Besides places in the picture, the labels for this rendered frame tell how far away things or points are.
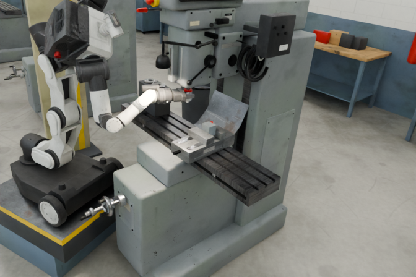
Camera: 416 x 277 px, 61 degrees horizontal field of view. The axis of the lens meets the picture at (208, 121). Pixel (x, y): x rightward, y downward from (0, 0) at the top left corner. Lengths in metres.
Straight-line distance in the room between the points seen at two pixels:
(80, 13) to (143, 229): 1.19
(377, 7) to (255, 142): 4.01
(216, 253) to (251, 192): 0.88
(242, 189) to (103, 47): 1.00
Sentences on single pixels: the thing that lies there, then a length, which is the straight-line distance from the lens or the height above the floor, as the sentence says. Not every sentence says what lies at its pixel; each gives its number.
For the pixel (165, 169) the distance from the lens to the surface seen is 1.95.
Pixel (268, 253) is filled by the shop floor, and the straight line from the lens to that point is 2.81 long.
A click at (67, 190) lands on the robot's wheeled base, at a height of 0.61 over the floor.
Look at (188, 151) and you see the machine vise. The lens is 1.82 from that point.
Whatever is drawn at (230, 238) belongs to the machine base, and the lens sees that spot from 2.57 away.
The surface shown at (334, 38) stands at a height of 0.98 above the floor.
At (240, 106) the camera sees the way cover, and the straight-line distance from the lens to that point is 2.24.
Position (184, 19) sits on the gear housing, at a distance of 1.76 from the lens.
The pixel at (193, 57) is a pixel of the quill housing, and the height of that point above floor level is 1.49.
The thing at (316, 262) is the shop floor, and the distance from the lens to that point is 2.87.
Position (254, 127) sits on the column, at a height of 1.01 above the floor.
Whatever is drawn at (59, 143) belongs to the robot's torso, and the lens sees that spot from 2.41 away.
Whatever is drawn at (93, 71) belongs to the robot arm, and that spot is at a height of 1.42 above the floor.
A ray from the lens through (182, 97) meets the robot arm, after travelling 1.96.
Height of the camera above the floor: 1.98
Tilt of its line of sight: 26 degrees down
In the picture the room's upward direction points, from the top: 4 degrees clockwise
